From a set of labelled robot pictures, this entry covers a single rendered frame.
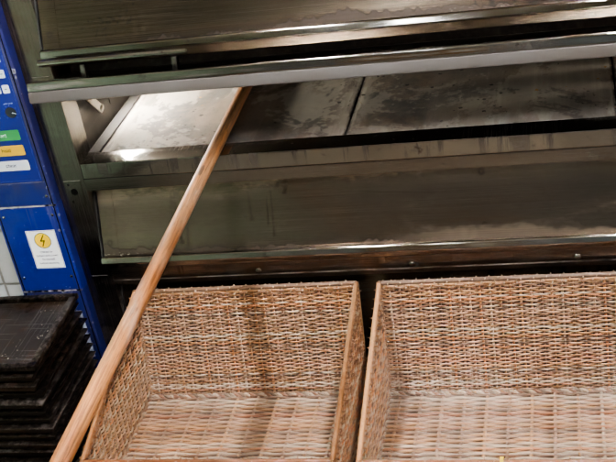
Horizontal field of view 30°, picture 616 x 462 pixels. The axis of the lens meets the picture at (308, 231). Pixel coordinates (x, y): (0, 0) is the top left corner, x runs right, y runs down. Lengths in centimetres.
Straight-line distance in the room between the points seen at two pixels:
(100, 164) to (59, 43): 30
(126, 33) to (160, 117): 39
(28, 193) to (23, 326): 31
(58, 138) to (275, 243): 54
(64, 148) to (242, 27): 54
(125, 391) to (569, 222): 107
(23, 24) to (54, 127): 25
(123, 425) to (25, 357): 29
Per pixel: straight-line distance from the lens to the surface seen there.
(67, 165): 269
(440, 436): 257
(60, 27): 253
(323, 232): 258
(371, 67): 224
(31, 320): 269
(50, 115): 264
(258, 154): 253
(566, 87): 263
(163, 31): 244
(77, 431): 179
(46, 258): 281
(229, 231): 264
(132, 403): 274
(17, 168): 270
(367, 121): 258
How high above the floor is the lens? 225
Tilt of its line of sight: 29 degrees down
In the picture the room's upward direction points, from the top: 11 degrees counter-clockwise
